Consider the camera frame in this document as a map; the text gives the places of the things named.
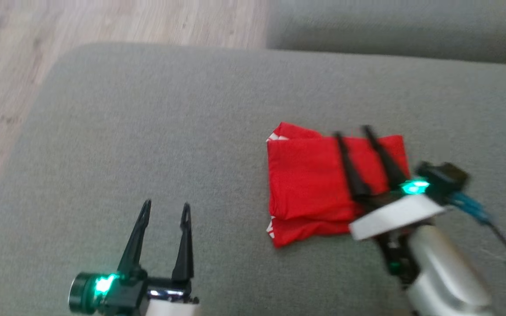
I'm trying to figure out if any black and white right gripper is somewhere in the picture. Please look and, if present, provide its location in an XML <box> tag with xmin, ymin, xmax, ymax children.
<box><xmin>333</xmin><ymin>125</ymin><xmax>449</xmax><ymax>241</ymax></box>

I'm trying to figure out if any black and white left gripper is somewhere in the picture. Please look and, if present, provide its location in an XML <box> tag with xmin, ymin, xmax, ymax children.
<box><xmin>99</xmin><ymin>200</ymin><xmax>201</xmax><ymax>316</ymax></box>

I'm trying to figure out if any red basketball jersey with numbers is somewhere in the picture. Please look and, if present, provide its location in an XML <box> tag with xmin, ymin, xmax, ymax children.
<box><xmin>265</xmin><ymin>122</ymin><xmax>411</xmax><ymax>248</ymax></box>

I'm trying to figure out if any grey and yellow sofa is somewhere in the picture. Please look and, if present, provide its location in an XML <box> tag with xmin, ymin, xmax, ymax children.
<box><xmin>0</xmin><ymin>0</ymin><xmax>506</xmax><ymax>316</ymax></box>

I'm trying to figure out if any blue-tipped black right arm cable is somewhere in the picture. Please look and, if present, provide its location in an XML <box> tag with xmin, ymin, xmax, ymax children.
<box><xmin>448</xmin><ymin>191</ymin><xmax>506</xmax><ymax>308</ymax></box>

